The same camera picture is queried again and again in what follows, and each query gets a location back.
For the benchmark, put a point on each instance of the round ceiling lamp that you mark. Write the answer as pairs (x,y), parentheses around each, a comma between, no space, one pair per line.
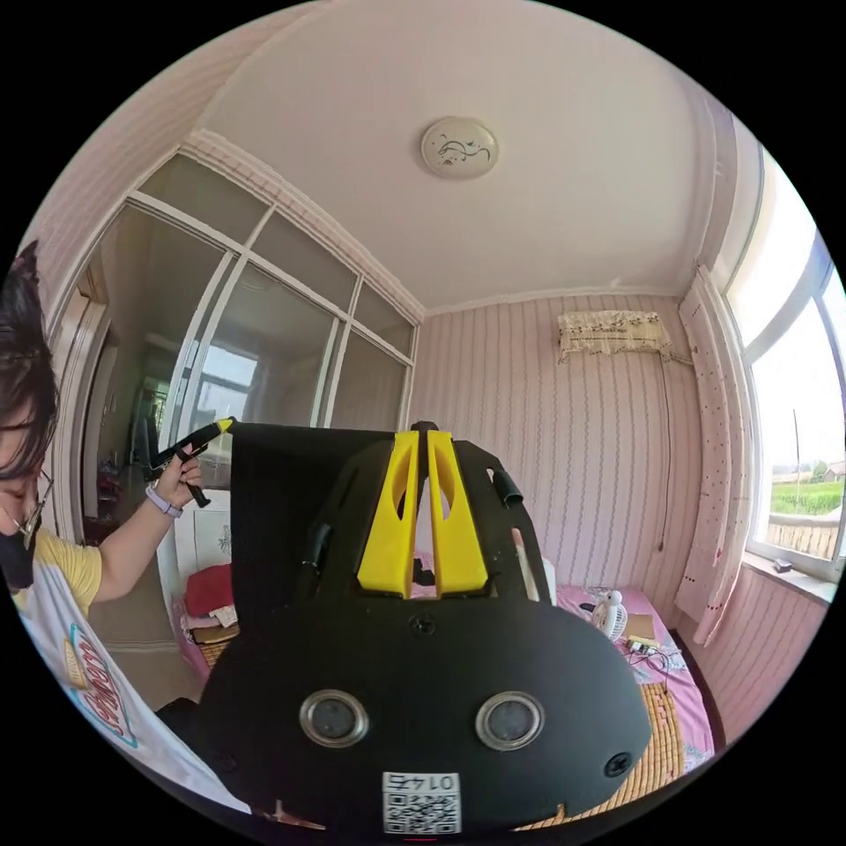
(460,147)

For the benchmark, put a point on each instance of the cardboard carton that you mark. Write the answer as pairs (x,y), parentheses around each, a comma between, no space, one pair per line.
(640,626)

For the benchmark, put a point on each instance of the person's left forearm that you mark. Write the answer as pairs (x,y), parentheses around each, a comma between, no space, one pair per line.
(135,545)

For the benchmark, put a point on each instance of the bed with pink sheet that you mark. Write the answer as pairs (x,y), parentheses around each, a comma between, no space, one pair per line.
(687,694)

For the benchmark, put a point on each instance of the person's body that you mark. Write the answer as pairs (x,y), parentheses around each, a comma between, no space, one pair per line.
(59,634)

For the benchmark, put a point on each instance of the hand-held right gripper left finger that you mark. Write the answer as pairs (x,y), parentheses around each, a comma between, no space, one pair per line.
(386,529)

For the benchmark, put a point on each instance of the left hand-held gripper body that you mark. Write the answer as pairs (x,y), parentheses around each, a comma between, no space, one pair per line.
(192,441)

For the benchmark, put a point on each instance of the white-framed glass partition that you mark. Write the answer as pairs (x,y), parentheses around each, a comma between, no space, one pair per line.
(264,317)

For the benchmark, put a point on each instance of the person's left hand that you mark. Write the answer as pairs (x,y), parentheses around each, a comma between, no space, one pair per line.
(177,481)

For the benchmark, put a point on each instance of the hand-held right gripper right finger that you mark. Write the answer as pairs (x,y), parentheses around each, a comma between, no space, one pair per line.
(459,535)

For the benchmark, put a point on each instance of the small white fan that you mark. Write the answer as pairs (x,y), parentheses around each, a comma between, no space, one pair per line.
(609,615)

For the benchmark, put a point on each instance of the black long sleeve shirt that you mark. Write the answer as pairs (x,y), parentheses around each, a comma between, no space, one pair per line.
(284,502)

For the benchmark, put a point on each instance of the pink dotted curtain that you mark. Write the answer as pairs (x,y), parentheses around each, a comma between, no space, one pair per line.
(717,449)

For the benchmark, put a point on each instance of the pile of clothes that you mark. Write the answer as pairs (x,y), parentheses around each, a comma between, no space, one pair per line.
(205,591)

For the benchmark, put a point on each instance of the cloth-covered air conditioner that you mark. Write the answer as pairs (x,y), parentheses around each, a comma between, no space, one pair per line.
(615,334)

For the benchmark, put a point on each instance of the bright outside window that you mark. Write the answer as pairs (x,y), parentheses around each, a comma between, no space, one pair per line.
(793,396)

